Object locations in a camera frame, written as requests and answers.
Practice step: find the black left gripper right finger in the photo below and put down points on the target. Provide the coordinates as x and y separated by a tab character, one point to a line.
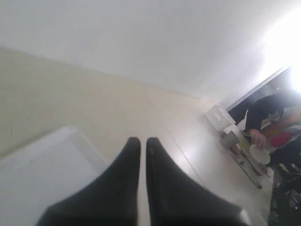
177	200

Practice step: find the white box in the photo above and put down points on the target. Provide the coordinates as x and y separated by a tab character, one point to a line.
219	118

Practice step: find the white plastic tray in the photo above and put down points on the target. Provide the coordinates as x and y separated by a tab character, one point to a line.
44	172

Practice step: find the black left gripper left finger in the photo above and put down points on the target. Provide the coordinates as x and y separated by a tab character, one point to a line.
110	200

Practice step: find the white round plate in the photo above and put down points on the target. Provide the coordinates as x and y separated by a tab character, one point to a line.
261	156

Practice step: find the person in dark clothes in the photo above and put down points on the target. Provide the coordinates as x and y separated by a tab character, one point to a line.
269	117

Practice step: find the grey metal cup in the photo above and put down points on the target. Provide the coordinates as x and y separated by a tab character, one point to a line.
228	140

